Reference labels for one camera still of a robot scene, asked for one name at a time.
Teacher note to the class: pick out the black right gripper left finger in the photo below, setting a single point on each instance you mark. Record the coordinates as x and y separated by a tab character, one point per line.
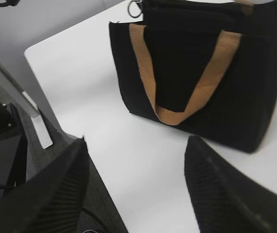
50	202

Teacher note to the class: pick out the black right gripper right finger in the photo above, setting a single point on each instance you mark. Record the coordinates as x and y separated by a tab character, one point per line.
225	200

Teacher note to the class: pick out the black tote bag tan handles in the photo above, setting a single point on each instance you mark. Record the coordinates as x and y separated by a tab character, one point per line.
209	69

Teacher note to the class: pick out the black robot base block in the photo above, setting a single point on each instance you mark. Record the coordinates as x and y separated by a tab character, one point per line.
13	149

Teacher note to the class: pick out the grey metal table leg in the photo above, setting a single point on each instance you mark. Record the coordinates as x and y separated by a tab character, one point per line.
22	98

